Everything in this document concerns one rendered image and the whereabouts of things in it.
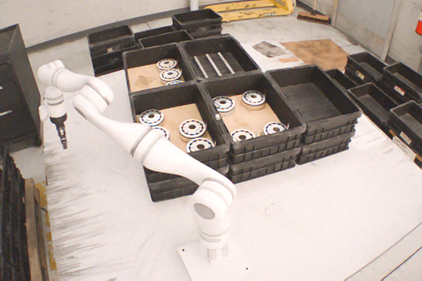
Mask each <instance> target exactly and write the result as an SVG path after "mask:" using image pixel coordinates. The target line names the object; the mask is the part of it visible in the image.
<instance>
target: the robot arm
mask: <svg viewBox="0 0 422 281"><path fill-rule="evenodd" d="M38 79H39V81H40V82H41V83H42V84H44V85H47V86H48V87H47V88H46V90H45V93H46V100H47V106H48V107H45V106H40V107H39V113H40V119H41V121H42V122H44V121H47V119H48V118H50V122H51V123H53V124H55V126H56V130H57V132H58V136H59V138H60V142H61V144H62V147H63V150H65V149H68V146H67V138H66V131H65V124H64V122H65V121H66V120H67V110H66V105H65V101H64V97H63V92H67V93H71V92H78V91H79V93H78V94H77V95H76V96H75V98H74V99H73V101H72V105H73V107H74V109H75V110H76V111H77V112H78V113H79V114H80V115H81V116H82V117H83V118H85V119H86V120H88V121H89V122H90V123H91V124H93V125H94V126H96V127H97V128H98V129H100V130H101V131H103V133H105V134H106V135H108V136H109V137H110V138H111V139H112V140H114V141H115V142H116V143H117V144H119V145H120V146H121V147H122V148H123V149H124V150H125V151H126V152H128V153H129V154H130V155H131V156H133V158H135V159H136V160H137V161H139V162H140V163H141V164H142V165H143V166H145V167H147V168H148V169H151V170H154V171H159V172H166V173H172V174H178V175H181V176H184V177H186V178H188V179H190V180H192V181H194V182H195V183H197V184H198V185H199V187H198V189H197V190H196V191H195V193H194V194H193V196H192V198H191V201H190V204H191V209H192V214H193V219H194V220H195V222H196V224H197V225H198V235H199V240H200V249H201V254H202V257H203V259H204V260H206V261H207V262H208V263H209V264H210V265H214V264H217V263H222V262H226V261H228V260H229V253H230V215H229V214H228V212H227V210H228V208H229V206H230V205H231V203H232V202H233V200H234V198H235V197H236V194H237V190H236V188H235V186H234V185H233V184H232V183H231V182H230V181H229V180H228V179H227V178H226V177H224V176H223V175H221V174H219V173H218V172H216V171H214V170H213V169H211V168H209V167H207V166H206V165H204V164H202V163H201V162H198V161H197V160H195V159H194V158H192V157H191V156H189V155H188V154H186V153H185V152H183V151H182V150H181V149H179V148H178V147H177V146H175V145H174V144H172V143H171V142H170V141H169V140H168V139H166V138H165V137H163V136H162V135H161V134H160V133H158V132H157V131H155V130H154V129H153V128H152V127H150V126H148V125H145V124H139V123H130V122H118V121H114V120H110V119H107V118H105V117H103V116H101V114H102V113H103V111H104V110H105V109H106V108H107V107H108V106H109V105H110V103H111V102H112V101H113V99H114V94H113V91H112V90H111V88H110V87H109V86H108V85H107V84H106V83H105V82H103V81H102V80H100V79H98V78H96V77H90V76H87V75H80V74H76V73H73V72H71V71H69V70H67V69H65V67H64V65H63V63H62V62H61V61H60V60H55V61H53V62H50V63H47V64H45V65H42V66H40V67H39V69H38ZM64 138H65V139H64Z"/></svg>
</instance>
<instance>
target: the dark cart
mask: <svg viewBox="0 0 422 281"><path fill-rule="evenodd" d="M40 106H41V95H40V91H39V89H38V86H37V83H36V80H35V76H34V74H33V71H32V67H31V64H30V60H29V58H28V54H27V51H26V47H25V45H24V41H23V37H22V34H21V30H20V27H19V23H17V24H14V25H11V26H8V27H5V28H1V29H0V135H1V139H2V140H3V144H6V146H8V145H11V144H15V143H17V142H21V141H25V140H27V139H30V138H35V141H36V143H37V145H40V144H41V141H40V138H39V135H40V113H39V107H40Z"/></svg>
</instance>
